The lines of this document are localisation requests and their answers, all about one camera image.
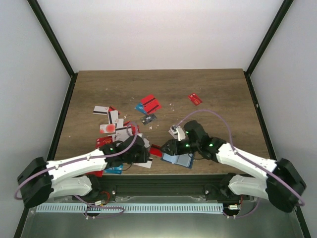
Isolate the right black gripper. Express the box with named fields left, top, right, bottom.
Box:
left=160, top=139, right=200, bottom=156

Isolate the purple cable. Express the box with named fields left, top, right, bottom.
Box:
left=177, top=109, right=306, bottom=220
left=14, top=121, right=138, bottom=220

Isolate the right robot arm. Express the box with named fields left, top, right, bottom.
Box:
left=160, top=120, right=307, bottom=213

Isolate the blue card top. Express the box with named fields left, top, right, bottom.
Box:
left=135, top=103, right=147, bottom=115

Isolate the white striped card upright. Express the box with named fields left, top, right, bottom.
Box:
left=107, top=110, right=119, bottom=124

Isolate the blue leather card holder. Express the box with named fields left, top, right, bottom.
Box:
left=161, top=153, right=194, bottom=169

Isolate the blue card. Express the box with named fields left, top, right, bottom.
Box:
left=135, top=103, right=147, bottom=115
left=104, top=165, right=123, bottom=175

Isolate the red striped card top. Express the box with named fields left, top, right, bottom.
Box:
left=140, top=95, right=161, bottom=115

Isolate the red gold cards pile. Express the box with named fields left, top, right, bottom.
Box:
left=96, top=135, right=113, bottom=148

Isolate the black aluminium frame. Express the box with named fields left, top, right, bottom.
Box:
left=14, top=0, right=310, bottom=238

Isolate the white red-circle card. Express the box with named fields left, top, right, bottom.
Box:
left=100, top=124, right=116, bottom=133

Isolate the light blue slotted rail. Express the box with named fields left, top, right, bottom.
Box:
left=35, top=203, right=223, bottom=214

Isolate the small red card centre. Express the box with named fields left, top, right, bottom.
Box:
left=131, top=125, right=140, bottom=135

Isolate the red striped card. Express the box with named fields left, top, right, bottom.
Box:
left=87, top=171, right=104, bottom=178
left=149, top=144, right=162, bottom=157
left=140, top=95, right=161, bottom=115

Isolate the white striped card top-left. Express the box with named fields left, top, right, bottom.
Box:
left=93, top=106, right=109, bottom=115

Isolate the black VIP card top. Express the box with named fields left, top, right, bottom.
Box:
left=140, top=114, right=157, bottom=125

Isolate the blue card bottom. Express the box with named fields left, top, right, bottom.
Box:
left=104, top=165, right=123, bottom=175

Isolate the red card far right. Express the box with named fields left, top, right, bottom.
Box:
left=188, top=93, right=203, bottom=106

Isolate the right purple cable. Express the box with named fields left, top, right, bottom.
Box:
left=177, top=109, right=306, bottom=220

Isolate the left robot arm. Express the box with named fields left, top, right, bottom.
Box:
left=17, top=135, right=150, bottom=208

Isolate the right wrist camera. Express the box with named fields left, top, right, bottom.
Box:
left=168, top=125, right=186, bottom=141

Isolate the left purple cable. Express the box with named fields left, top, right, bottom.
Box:
left=14, top=121, right=138, bottom=220

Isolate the white striped card bottom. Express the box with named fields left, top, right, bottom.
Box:
left=134, top=158, right=153, bottom=169

